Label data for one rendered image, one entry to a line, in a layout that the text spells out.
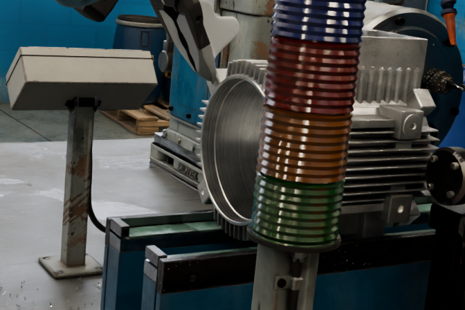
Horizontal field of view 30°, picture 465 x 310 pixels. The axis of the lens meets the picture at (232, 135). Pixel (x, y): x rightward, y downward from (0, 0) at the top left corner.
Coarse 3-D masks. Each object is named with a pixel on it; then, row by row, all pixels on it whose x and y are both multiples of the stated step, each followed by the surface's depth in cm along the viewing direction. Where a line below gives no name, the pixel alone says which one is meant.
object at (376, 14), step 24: (384, 24) 124; (408, 24) 126; (432, 24) 129; (432, 48) 129; (456, 48) 132; (432, 72) 129; (456, 72) 133; (432, 96) 131; (456, 96) 134; (432, 120) 132; (432, 144) 133
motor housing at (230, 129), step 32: (256, 64) 89; (224, 96) 96; (256, 96) 98; (224, 128) 98; (256, 128) 100; (352, 128) 87; (384, 128) 91; (224, 160) 99; (256, 160) 101; (352, 160) 87; (384, 160) 89; (416, 160) 93; (224, 192) 97; (352, 192) 89; (384, 192) 90; (416, 192) 95; (224, 224) 94; (352, 224) 95
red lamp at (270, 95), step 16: (272, 48) 55; (288, 48) 54; (304, 48) 54; (320, 48) 53; (336, 48) 54; (352, 48) 54; (272, 64) 55; (288, 64) 54; (304, 64) 54; (320, 64) 54; (336, 64) 54; (352, 64) 55; (272, 80) 55; (288, 80) 54; (304, 80) 54; (320, 80) 54; (336, 80) 54; (352, 80) 55; (272, 96) 55; (288, 96) 55; (304, 96) 54; (320, 96) 54; (336, 96) 54; (352, 96) 56; (304, 112) 54; (320, 112) 54; (336, 112) 55
